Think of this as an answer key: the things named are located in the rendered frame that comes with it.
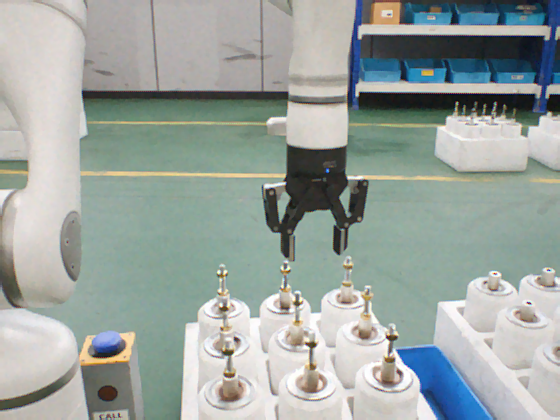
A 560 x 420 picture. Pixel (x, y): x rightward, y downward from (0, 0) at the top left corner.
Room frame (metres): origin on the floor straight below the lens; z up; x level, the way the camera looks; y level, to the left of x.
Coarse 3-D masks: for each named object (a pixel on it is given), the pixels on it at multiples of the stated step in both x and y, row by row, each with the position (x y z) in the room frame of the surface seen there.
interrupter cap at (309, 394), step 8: (296, 368) 0.65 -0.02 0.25; (320, 368) 0.65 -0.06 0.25; (288, 376) 0.63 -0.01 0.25; (296, 376) 0.63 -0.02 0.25; (320, 376) 0.63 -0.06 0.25; (328, 376) 0.63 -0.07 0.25; (288, 384) 0.61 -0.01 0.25; (296, 384) 0.62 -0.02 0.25; (320, 384) 0.62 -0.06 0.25; (328, 384) 0.61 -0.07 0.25; (336, 384) 0.61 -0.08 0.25; (296, 392) 0.60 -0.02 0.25; (304, 392) 0.60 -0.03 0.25; (312, 392) 0.60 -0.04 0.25; (320, 392) 0.60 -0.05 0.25; (328, 392) 0.60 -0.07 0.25; (312, 400) 0.58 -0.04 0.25
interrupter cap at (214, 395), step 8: (240, 376) 0.63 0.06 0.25; (208, 384) 0.61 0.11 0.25; (216, 384) 0.61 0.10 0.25; (240, 384) 0.62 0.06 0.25; (248, 384) 0.62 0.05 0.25; (208, 392) 0.60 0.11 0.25; (216, 392) 0.60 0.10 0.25; (240, 392) 0.60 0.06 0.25; (248, 392) 0.60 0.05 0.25; (208, 400) 0.58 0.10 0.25; (216, 400) 0.58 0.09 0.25; (224, 400) 0.58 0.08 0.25; (232, 400) 0.58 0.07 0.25; (240, 400) 0.58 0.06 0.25; (248, 400) 0.58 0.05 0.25; (224, 408) 0.56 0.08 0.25; (232, 408) 0.56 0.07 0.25
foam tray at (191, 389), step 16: (256, 320) 0.91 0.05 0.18; (320, 320) 0.91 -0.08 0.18; (192, 336) 0.85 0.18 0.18; (256, 336) 0.85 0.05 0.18; (192, 352) 0.80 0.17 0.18; (256, 352) 0.80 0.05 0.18; (192, 368) 0.75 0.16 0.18; (256, 368) 0.75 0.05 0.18; (192, 384) 0.71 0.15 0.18; (192, 400) 0.67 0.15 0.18; (272, 400) 0.67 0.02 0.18; (352, 400) 0.68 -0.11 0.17; (192, 416) 0.63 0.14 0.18; (272, 416) 0.63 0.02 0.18; (352, 416) 0.63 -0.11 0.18; (432, 416) 0.63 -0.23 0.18
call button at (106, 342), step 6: (96, 336) 0.62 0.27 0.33; (102, 336) 0.62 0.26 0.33; (108, 336) 0.62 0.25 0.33; (114, 336) 0.62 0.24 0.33; (120, 336) 0.63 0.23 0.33; (96, 342) 0.61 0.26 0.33; (102, 342) 0.61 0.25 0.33; (108, 342) 0.61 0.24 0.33; (114, 342) 0.61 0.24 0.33; (120, 342) 0.62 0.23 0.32; (96, 348) 0.60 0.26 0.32; (102, 348) 0.60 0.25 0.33; (108, 348) 0.60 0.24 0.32; (114, 348) 0.61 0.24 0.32
